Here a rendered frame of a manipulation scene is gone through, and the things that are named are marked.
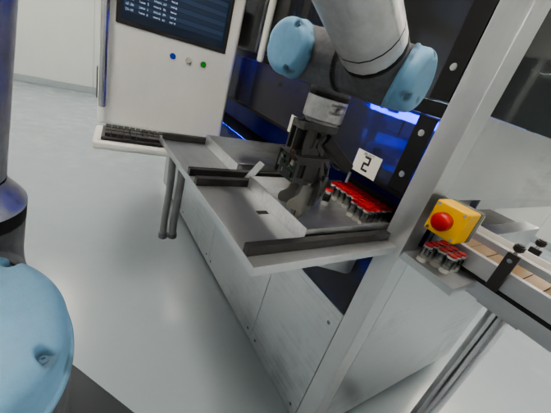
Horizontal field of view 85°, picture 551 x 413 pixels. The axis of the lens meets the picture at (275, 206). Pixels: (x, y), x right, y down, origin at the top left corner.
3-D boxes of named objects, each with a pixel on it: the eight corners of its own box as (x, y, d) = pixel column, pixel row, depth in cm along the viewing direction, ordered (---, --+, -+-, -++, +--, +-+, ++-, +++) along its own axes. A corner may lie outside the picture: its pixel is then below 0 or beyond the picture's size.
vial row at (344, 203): (330, 194, 93) (334, 181, 91) (372, 225, 80) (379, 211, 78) (324, 194, 92) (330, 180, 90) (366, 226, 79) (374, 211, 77)
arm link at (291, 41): (335, 19, 36) (374, 43, 44) (270, 7, 42) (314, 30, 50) (315, 88, 39) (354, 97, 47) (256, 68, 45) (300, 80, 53)
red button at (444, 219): (434, 224, 66) (443, 208, 64) (451, 234, 63) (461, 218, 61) (424, 224, 64) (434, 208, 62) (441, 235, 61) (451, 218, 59)
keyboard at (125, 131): (207, 143, 133) (208, 138, 132) (215, 154, 122) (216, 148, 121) (102, 128, 114) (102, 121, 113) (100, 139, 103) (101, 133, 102)
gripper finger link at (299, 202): (275, 219, 64) (288, 179, 60) (298, 218, 67) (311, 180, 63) (284, 227, 61) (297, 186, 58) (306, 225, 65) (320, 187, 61)
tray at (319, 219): (337, 189, 100) (341, 180, 99) (399, 233, 81) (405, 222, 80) (247, 188, 81) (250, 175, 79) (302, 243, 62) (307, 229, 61)
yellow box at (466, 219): (439, 224, 71) (454, 197, 68) (468, 242, 66) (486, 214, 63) (421, 226, 67) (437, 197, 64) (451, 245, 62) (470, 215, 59)
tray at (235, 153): (284, 152, 124) (286, 144, 123) (322, 179, 106) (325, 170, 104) (204, 144, 105) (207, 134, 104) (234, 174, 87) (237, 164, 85)
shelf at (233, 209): (276, 152, 129) (278, 148, 128) (412, 250, 79) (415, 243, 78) (159, 140, 102) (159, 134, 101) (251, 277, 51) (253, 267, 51)
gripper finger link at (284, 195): (268, 211, 66) (280, 173, 62) (290, 211, 69) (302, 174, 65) (275, 219, 64) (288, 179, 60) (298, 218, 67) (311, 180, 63)
